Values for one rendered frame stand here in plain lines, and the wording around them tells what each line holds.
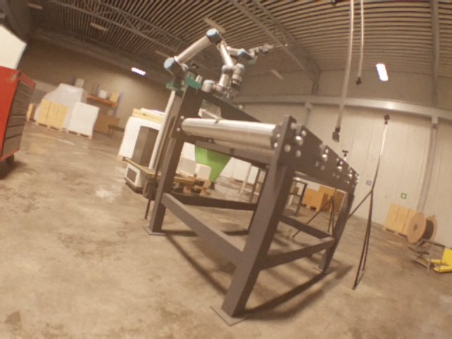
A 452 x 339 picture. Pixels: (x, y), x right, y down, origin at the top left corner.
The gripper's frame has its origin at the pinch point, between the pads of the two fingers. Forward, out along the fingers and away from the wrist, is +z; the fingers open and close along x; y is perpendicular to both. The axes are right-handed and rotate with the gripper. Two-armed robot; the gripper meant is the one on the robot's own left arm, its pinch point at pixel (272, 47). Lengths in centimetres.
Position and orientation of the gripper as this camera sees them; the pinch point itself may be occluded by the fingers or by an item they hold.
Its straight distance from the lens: 255.7
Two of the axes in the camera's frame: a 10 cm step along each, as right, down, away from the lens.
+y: -7.2, -1.9, -6.7
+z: 6.3, 2.2, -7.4
